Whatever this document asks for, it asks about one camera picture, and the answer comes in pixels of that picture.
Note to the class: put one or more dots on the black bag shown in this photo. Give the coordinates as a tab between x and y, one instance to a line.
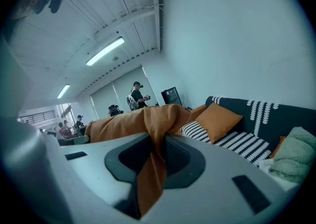
114	110

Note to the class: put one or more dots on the black white striped sofa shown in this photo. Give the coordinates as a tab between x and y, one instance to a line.
277	147

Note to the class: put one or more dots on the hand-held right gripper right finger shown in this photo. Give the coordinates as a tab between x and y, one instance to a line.
217	193

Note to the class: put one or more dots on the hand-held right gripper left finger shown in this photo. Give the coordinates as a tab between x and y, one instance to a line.
98	168

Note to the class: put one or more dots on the black and white striped sofa cover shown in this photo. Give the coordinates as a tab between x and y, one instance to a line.
284	122

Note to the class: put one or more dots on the green knitted blanket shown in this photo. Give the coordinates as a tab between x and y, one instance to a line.
293	154

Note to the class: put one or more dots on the black television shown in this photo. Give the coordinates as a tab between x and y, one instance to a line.
171	97

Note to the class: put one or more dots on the long ceiling light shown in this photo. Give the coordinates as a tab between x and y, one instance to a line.
63	91
105	51

